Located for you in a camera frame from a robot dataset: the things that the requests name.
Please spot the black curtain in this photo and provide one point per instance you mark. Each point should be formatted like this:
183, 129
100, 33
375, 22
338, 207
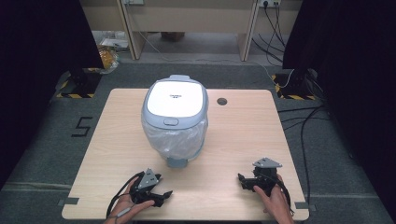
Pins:
37, 62
358, 77

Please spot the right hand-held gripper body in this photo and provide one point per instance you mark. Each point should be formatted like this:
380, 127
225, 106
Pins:
264, 175

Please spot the person's left hand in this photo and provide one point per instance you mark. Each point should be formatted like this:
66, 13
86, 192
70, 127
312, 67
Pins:
127, 210

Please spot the black stand base hazard tape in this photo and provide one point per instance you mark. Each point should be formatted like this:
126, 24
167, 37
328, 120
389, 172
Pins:
295, 85
79, 84

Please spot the person's right hand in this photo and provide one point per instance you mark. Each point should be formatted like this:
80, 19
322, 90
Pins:
278, 205

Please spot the beige wooden desk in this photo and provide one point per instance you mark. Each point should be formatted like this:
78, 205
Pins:
186, 18

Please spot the plastic bag yellow contents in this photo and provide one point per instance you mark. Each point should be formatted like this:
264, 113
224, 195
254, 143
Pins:
109, 59

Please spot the white wall socket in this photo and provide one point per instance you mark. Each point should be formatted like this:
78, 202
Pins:
133, 2
269, 2

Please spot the white papers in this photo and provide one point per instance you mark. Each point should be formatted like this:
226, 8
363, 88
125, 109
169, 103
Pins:
114, 43

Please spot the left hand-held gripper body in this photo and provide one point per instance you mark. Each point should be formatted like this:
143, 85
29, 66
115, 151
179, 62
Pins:
146, 182

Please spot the clear plastic trash bag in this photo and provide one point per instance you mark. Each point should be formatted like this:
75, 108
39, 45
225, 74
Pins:
174, 141

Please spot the white trash bin with bag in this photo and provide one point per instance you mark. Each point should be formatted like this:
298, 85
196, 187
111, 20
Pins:
174, 99

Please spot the grey tape strip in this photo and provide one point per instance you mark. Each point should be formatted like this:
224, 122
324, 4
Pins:
305, 205
69, 201

